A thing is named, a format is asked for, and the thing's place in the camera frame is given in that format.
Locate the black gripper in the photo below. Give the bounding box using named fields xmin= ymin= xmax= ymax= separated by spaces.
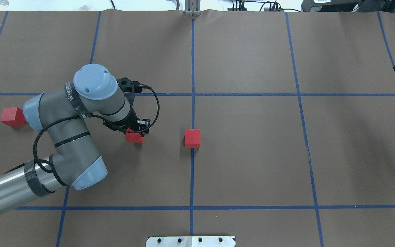
xmin=102 ymin=109 xmax=151 ymax=135

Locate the red block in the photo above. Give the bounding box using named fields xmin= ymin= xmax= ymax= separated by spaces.
xmin=125 ymin=132 xmax=144 ymax=144
xmin=0 ymin=107 xmax=27 ymax=128
xmin=184 ymin=129 xmax=201 ymax=149

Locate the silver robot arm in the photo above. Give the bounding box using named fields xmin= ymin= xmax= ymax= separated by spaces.
xmin=0 ymin=63 xmax=155 ymax=215

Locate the black box with label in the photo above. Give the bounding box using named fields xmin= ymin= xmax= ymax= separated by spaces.
xmin=301 ymin=0 xmax=359 ymax=12

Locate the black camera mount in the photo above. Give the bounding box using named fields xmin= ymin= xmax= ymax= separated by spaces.
xmin=116 ymin=77 xmax=143 ymax=102

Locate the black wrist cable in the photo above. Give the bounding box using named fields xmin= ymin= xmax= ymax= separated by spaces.
xmin=33 ymin=84 xmax=160 ymax=174

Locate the white pedestal column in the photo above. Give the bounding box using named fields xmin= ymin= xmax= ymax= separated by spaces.
xmin=145 ymin=236 xmax=237 ymax=247

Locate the aluminium frame post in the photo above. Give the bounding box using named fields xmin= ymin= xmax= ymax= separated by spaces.
xmin=184 ymin=0 xmax=202 ymax=17

